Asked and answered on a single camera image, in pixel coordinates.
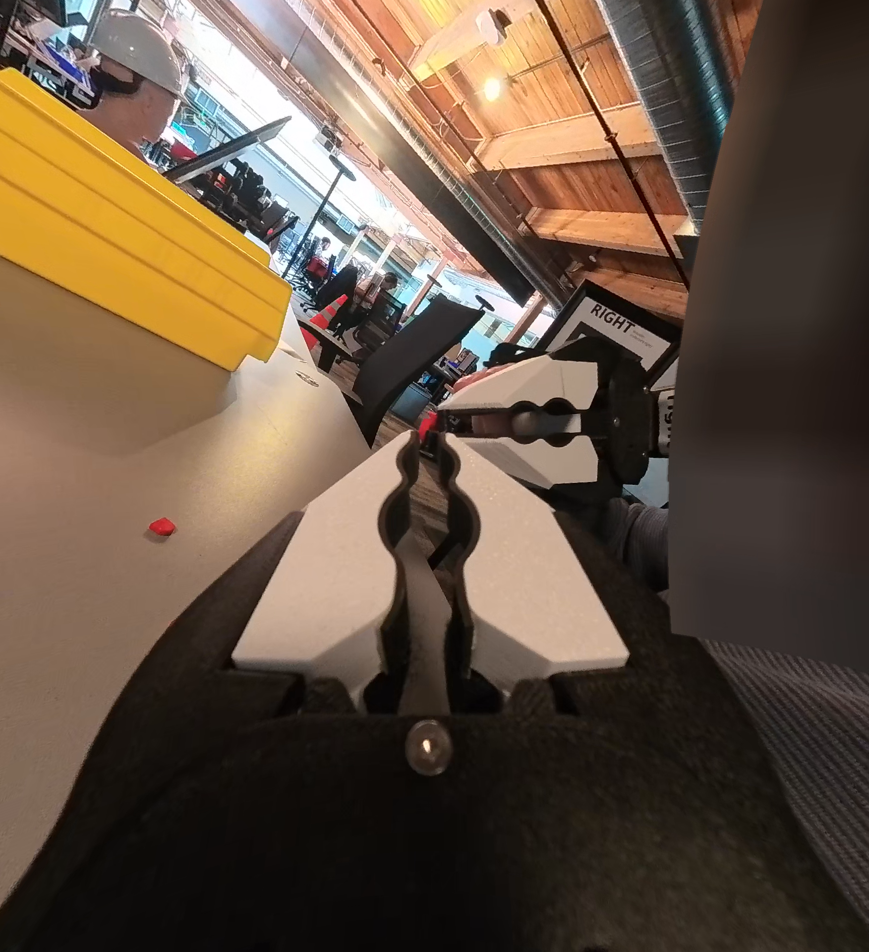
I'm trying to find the white hard hat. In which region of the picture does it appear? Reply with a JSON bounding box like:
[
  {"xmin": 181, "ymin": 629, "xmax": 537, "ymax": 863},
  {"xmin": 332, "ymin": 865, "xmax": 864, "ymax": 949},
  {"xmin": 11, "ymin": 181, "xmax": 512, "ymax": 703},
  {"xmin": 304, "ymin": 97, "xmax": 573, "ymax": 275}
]
[{"xmin": 86, "ymin": 7, "xmax": 186, "ymax": 101}]

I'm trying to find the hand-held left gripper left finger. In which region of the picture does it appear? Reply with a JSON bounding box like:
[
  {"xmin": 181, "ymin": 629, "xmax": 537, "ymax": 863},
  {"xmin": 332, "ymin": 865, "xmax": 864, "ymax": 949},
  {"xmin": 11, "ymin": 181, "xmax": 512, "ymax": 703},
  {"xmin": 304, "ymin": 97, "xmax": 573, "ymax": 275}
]
[{"xmin": 231, "ymin": 430, "xmax": 416, "ymax": 711}]

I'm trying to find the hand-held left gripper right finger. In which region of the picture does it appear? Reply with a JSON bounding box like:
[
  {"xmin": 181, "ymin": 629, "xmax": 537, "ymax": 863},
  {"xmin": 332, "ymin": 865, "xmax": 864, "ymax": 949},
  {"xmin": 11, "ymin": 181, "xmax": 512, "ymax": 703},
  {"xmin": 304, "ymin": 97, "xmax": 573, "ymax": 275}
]
[{"xmin": 434, "ymin": 433, "xmax": 631, "ymax": 700}]

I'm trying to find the beige mannequin head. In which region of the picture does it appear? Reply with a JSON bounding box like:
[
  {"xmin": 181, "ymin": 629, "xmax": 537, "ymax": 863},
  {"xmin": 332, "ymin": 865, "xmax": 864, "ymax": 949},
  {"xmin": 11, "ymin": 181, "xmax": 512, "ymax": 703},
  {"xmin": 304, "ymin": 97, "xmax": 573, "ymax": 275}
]
[{"xmin": 77, "ymin": 74, "xmax": 175, "ymax": 161}]

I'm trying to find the black floor lamp pole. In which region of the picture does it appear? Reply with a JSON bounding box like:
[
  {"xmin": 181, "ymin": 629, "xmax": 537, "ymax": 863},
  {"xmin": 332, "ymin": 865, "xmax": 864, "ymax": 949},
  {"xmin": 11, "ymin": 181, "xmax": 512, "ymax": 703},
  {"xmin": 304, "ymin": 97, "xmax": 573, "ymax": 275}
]
[{"xmin": 308, "ymin": 152, "xmax": 357, "ymax": 276}]

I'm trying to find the yellow plastic bin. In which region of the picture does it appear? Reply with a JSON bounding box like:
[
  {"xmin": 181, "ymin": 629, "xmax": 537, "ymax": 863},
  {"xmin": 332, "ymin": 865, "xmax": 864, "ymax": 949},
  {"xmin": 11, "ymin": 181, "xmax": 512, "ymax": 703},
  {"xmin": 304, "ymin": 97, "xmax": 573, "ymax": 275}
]
[{"xmin": 0, "ymin": 28, "xmax": 294, "ymax": 370}]

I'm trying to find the person's right hand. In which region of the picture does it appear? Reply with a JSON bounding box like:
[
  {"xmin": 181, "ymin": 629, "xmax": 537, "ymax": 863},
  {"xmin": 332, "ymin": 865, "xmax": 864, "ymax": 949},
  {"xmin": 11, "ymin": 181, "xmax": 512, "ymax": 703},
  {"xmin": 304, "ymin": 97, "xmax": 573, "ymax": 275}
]
[{"xmin": 453, "ymin": 364, "xmax": 516, "ymax": 440}]

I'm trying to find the grey monitor panel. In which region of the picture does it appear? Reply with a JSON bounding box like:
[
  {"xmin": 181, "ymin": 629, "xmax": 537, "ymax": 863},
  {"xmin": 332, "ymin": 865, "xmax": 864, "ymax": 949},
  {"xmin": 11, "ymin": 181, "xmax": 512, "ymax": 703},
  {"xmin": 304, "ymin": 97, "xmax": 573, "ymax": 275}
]
[{"xmin": 163, "ymin": 117, "xmax": 291, "ymax": 184}]

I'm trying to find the person's torso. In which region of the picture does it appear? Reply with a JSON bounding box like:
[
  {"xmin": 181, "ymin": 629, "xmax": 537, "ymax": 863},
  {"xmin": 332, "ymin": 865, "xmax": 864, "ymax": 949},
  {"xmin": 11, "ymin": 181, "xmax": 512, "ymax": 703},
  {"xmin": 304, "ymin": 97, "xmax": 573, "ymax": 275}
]
[{"xmin": 702, "ymin": 640, "xmax": 869, "ymax": 952}]

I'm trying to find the blue trash bin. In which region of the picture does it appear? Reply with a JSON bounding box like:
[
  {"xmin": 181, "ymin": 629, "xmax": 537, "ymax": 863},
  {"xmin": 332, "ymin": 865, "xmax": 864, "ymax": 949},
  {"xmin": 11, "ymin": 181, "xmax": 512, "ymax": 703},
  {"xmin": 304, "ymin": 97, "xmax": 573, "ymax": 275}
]
[{"xmin": 390, "ymin": 383, "xmax": 439, "ymax": 425}]

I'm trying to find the silver ceiling air duct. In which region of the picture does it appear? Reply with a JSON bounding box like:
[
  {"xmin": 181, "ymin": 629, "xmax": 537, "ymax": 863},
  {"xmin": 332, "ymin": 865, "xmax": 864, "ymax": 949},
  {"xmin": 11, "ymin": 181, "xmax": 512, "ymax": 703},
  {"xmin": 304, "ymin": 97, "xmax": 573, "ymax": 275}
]
[{"xmin": 598, "ymin": 0, "xmax": 748, "ymax": 232}]

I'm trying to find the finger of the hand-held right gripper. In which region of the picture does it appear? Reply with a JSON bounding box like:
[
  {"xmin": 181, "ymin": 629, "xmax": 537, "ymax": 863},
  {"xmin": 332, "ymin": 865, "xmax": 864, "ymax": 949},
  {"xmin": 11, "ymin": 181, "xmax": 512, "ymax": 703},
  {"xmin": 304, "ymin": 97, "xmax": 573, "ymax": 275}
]
[
  {"xmin": 436, "ymin": 354, "xmax": 602, "ymax": 417},
  {"xmin": 455, "ymin": 431, "xmax": 600, "ymax": 490}
]

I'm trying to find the black office chair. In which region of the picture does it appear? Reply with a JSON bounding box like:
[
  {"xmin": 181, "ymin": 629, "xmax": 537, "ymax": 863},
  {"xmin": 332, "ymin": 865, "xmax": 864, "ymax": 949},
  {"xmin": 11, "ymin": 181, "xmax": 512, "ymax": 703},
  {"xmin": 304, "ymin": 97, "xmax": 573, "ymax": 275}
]
[{"xmin": 296, "ymin": 296, "xmax": 487, "ymax": 447}]

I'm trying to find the person's right forearm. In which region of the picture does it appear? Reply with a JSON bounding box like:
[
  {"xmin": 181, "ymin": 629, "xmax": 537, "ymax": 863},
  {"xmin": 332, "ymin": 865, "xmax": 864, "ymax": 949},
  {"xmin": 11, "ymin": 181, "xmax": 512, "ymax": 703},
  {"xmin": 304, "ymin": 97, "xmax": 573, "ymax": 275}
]
[{"xmin": 601, "ymin": 498, "xmax": 671, "ymax": 592}]

